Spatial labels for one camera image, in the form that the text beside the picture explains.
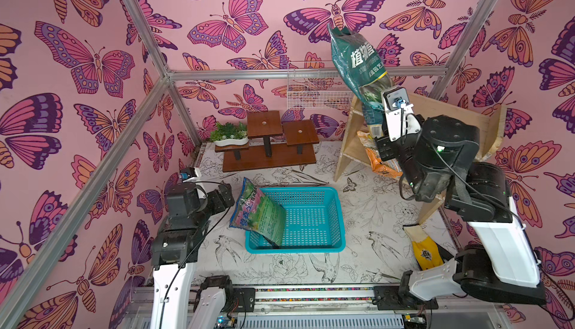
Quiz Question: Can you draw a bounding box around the teal plastic basket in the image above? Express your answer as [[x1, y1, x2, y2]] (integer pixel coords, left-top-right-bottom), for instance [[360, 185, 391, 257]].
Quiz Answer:
[[246, 187, 346, 255]]

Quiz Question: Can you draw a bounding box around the white planter with succulents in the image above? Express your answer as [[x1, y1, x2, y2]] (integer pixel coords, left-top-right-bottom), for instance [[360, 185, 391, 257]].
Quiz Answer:
[[210, 122, 249, 147]]

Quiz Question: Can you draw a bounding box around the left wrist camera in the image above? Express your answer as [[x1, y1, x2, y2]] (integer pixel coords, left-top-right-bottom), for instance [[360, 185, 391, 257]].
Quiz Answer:
[[179, 167, 202, 183]]

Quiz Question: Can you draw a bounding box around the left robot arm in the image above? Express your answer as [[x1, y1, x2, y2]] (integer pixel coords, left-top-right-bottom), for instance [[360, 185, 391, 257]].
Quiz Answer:
[[151, 182, 255, 328]]

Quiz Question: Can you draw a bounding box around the brown stepped plant stand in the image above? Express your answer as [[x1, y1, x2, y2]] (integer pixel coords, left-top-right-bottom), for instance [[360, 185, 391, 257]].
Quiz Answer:
[[214, 111, 320, 173]]

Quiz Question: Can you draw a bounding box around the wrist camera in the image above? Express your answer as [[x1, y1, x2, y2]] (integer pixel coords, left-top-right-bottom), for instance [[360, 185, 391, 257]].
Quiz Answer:
[[382, 86, 422, 142], [179, 167, 202, 183]]

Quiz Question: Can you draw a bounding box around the white wire basket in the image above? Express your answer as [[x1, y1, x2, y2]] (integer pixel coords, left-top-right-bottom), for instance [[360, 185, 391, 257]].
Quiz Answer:
[[285, 61, 354, 112]]

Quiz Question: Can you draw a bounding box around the orange white fertilizer bag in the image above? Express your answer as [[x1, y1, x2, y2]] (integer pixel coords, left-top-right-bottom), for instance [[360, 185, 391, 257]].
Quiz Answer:
[[356, 130, 404, 179]]

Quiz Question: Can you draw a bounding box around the blue green soil bag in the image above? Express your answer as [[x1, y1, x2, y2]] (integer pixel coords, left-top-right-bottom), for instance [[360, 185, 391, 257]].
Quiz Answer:
[[229, 178, 287, 248]]

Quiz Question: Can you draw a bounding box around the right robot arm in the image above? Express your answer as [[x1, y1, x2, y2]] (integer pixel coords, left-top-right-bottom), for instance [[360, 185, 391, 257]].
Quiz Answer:
[[375, 113, 546, 306]]

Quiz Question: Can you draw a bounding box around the wooden two-tier shelf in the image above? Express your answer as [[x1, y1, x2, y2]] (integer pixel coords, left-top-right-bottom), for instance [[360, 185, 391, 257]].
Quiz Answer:
[[334, 91, 509, 225]]

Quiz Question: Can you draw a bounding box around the dark green soil bag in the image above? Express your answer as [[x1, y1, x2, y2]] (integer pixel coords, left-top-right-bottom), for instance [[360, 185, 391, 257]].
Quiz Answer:
[[329, 27, 395, 138]]

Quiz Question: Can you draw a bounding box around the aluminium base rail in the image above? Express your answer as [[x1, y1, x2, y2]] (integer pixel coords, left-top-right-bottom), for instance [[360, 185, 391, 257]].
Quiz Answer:
[[121, 283, 512, 328]]

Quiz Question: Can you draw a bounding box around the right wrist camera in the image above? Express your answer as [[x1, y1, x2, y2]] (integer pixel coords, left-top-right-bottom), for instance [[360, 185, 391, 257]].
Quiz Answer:
[[382, 86, 422, 142]]

